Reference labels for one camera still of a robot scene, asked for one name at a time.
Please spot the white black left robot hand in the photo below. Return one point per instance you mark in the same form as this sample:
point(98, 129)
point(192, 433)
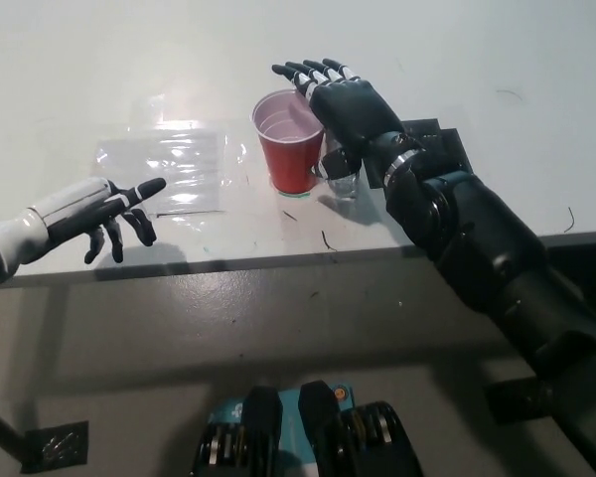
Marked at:
point(64, 211)

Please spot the clear hand soap pump bottle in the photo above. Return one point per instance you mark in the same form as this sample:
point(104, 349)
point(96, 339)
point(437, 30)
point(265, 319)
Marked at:
point(345, 186)

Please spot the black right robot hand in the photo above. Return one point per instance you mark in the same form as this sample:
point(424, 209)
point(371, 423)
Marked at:
point(355, 109)

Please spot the clear plastic sheet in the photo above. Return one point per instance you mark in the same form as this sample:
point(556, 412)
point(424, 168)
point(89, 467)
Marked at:
point(179, 169)

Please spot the black teal robot body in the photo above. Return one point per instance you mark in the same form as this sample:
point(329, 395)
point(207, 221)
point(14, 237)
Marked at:
point(323, 429)

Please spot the black tape square patch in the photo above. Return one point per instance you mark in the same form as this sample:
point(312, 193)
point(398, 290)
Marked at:
point(437, 144)

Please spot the black table leg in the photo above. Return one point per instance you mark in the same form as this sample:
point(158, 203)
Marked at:
point(0, 427)

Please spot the red plastic cup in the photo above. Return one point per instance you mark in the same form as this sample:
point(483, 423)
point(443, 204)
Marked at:
point(288, 159)

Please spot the black floor tape patch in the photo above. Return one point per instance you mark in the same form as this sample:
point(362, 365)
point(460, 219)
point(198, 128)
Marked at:
point(57, 444)
point(511, 400)

